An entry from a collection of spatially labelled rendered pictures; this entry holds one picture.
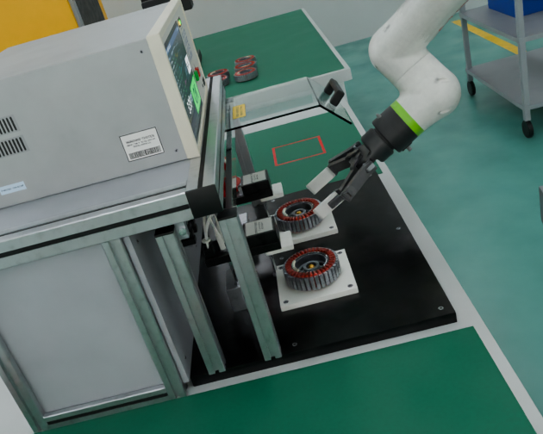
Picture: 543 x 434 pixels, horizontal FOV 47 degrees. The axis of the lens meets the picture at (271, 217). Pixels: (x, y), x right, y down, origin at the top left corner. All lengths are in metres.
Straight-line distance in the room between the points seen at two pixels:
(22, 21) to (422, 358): 4.12
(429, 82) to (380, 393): 0.66
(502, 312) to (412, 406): 1.39
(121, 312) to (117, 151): 0.26
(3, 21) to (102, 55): 3.84
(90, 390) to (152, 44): 0.59
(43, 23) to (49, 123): 3.71
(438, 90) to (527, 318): 1.16
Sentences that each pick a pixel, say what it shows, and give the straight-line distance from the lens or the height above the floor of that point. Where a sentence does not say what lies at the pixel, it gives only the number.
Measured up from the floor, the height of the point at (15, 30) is 1.11.
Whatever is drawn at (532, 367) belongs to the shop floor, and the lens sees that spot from 2.13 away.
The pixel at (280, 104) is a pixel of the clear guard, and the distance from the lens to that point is 1.35.
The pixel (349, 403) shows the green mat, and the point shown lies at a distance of 1.00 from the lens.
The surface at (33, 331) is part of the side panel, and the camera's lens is 1.09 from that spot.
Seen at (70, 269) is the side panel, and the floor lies 1.03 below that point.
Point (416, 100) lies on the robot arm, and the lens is 1.36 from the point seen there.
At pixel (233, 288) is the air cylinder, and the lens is 1.20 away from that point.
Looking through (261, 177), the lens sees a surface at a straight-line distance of 1.38.
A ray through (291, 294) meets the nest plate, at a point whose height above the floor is 0.78.
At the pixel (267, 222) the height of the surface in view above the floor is 0.92.
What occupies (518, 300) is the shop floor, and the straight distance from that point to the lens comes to 2.39.
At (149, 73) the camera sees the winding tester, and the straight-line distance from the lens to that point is 1.00.
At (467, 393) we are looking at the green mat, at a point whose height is 0.75.
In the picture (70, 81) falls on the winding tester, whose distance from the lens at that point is 1.02.
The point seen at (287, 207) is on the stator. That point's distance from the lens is 1.46.
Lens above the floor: 1.45
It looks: 26 degrees down
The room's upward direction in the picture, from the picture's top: 16 degrees counter-clockwise
